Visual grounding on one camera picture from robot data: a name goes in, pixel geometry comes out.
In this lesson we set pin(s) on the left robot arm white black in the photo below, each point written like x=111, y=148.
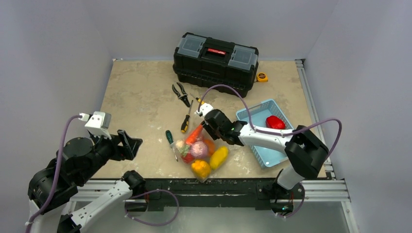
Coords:
x=76, y=162

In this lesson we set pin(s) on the black pliers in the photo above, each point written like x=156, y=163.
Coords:
x=181, y=95

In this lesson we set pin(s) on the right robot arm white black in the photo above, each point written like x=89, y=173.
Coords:
x=304, y=150

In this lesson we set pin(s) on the light blue plastic basket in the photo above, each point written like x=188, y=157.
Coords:
x=269, y=150

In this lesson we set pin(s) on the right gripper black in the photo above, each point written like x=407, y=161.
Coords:
x=209, y=125

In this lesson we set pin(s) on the black yellow screwdriver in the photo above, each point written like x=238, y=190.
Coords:
x=185, y=123

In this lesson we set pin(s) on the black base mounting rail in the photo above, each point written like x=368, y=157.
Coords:
x=258, y=193

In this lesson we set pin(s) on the black plastic toolbox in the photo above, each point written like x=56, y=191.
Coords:
x=205, y=62

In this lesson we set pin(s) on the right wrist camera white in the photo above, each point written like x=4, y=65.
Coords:
x=204, y=110

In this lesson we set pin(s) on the clear zip top bag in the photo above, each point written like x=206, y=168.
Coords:
x=187, y=148

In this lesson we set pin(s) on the yellow tape measure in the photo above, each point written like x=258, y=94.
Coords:
x=261, y=77

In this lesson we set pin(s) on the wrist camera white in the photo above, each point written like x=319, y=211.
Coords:
x=97, y=123
x=204, y=110

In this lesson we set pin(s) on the red tomato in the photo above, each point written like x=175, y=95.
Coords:
x=187, y=157

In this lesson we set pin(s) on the yellow mango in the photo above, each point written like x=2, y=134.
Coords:
x=218, y=157

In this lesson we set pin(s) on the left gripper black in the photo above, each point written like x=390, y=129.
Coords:
x=130, y=144

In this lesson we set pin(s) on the green handled screwdriver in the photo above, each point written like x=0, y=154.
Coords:
x=170, y=141

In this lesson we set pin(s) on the small yellow screwdriver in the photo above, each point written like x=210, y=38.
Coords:
x=197, y=98

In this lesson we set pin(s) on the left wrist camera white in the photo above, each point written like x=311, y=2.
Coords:
x=97, y=123

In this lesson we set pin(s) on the red bell pepper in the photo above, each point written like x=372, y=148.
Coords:
x=274, y=122

